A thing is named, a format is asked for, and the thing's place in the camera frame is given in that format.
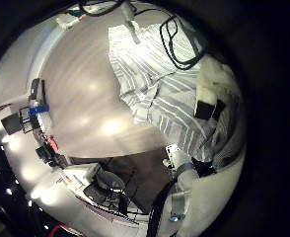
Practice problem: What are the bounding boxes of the white connector with coloured wires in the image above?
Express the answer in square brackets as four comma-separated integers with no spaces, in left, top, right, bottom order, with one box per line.
[55,9,87,31]

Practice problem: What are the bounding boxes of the grey white striped cloth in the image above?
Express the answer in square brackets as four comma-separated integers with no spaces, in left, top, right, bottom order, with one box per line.
[107,20,243,166]

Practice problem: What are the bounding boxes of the white desk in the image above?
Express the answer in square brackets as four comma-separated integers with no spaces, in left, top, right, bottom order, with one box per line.
[57,162,102,196]

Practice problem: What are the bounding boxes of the black stand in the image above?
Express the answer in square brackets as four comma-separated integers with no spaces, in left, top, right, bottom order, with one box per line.
[29,78,46,102]

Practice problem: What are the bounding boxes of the black corrugated cable sleeve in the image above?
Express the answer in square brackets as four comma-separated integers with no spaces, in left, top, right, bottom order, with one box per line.
[146,177,179,237]

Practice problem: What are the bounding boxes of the thick black cable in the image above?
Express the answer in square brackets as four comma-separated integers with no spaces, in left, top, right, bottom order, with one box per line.
[78,0,124,18]

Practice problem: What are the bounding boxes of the blue box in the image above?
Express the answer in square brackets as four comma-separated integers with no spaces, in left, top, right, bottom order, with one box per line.
[27,104,50,117]

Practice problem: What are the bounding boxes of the black cable loop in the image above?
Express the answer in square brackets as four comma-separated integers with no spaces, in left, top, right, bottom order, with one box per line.
[159,14,207,71]

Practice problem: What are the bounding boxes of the black framed screen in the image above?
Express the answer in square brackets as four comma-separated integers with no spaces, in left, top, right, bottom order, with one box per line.
[0,107,33,136]

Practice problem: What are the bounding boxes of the red cable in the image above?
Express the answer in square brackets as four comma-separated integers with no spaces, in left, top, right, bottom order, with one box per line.
[47,223,87,237]

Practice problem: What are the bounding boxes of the small red item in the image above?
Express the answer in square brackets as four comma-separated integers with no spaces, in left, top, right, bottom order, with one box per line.
[45,134,59,152]

